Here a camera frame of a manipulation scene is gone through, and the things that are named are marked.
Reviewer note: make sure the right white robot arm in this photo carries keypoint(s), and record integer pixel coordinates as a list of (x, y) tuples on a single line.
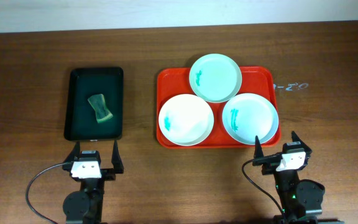
[(300, 199)]

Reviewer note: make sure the mint green plate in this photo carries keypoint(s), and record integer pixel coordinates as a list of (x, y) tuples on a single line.
[(215, 78)]

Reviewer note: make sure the black plastic tray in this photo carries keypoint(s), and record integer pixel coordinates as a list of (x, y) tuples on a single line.
[(80, 122)]

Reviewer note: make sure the red plastic tray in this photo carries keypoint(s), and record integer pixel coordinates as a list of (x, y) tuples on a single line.
[(175, 81)]

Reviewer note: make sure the green sponge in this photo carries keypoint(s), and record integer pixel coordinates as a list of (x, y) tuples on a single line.
[(98, 103)]

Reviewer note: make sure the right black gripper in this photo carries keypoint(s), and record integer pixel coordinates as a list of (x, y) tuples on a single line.
[(268, 160)]

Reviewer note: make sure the white plate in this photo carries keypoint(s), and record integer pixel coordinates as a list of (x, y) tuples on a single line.
[(186, 120)]

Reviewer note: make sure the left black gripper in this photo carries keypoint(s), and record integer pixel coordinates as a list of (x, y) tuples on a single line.
[(110, 173)]

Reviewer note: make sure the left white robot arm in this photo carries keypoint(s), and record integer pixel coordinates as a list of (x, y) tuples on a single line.
[(85, 206)]

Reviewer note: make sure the light blue plate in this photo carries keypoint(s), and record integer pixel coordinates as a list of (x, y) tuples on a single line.
[(247, 117)]

